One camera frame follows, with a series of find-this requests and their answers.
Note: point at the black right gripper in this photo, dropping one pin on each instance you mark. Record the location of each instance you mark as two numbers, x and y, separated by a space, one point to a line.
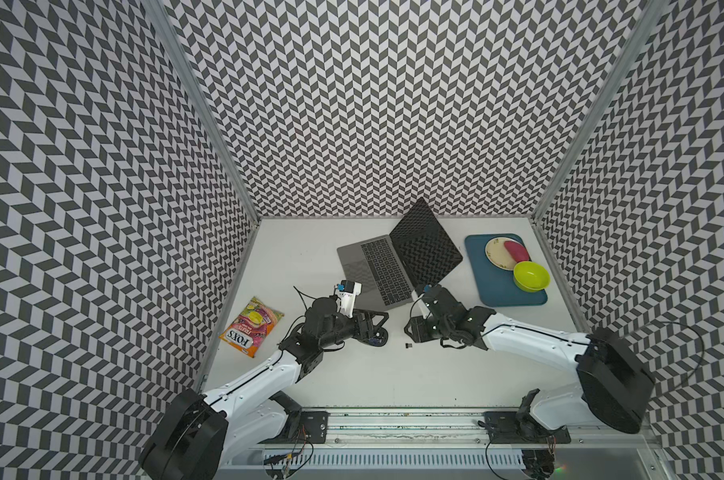
417 326

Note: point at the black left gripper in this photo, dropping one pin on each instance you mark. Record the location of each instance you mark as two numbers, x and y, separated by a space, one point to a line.
368 331

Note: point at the grey laptop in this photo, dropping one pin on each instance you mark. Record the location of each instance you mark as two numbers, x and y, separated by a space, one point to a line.
397 267

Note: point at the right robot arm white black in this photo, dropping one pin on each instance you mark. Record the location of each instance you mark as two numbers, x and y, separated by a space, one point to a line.
607 382

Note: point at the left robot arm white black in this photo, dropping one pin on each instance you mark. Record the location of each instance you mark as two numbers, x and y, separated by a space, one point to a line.
200 432

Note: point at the teal tray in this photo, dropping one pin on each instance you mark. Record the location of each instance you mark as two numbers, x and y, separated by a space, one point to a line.
496 286

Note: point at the beige plate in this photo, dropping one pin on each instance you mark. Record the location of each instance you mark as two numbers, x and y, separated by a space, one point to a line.
499 255

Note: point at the Fox's candy bag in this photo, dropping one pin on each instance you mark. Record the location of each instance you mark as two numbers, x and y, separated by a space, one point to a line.
247 332

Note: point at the lime green bowl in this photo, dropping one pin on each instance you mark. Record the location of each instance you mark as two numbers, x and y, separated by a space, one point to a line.
531 277

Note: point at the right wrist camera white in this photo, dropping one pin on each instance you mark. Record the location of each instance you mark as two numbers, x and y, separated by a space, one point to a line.
419 309

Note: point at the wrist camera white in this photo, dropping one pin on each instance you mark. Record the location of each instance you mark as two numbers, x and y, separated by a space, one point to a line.
347 292
419 309

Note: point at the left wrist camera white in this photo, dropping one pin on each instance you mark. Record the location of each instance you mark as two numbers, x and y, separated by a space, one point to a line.
347 292

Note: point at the aluminium front rail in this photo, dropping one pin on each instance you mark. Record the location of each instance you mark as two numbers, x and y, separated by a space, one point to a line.
401 429

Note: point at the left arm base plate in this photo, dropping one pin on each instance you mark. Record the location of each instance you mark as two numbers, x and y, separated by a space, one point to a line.
304 426

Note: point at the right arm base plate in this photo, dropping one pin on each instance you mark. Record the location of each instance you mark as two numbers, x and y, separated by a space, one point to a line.
505 426

